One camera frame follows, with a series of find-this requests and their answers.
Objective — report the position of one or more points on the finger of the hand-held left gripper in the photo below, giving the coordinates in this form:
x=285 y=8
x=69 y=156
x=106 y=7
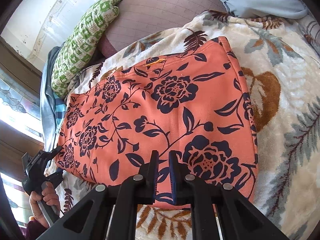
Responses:
x=55 y=179
x=53 y=152

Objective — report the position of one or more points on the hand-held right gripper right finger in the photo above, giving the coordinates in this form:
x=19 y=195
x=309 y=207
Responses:
x=173 y=177

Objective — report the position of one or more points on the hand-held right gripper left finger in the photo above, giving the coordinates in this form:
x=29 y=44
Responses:
x=155 y=177

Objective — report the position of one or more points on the orange floral shirt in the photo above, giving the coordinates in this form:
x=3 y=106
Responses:
x=155 y=110

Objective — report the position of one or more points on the person's left forearm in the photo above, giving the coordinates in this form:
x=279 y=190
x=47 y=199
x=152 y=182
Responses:
x=33 y=230

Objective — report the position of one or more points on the person's left hand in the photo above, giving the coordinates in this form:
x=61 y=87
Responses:
x=36 y=211

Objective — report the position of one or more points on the teal striped cloth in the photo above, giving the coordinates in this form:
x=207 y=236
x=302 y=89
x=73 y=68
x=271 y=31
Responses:
x=60 y=115

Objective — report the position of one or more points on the blue cloth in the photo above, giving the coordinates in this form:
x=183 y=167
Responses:
x=47 y=105

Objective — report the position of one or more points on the wooden door with stained glass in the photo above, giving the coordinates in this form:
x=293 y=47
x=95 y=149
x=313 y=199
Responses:
x=17 y=100

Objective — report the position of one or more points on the green patterned pillow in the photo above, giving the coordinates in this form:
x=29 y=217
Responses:
x=82 y=42

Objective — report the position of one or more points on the cream leaf print blanket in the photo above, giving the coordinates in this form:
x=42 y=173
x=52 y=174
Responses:
x=282 y=120

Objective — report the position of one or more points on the mauve grid-pattern pillow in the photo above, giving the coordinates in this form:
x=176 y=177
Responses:
x=160 y=12

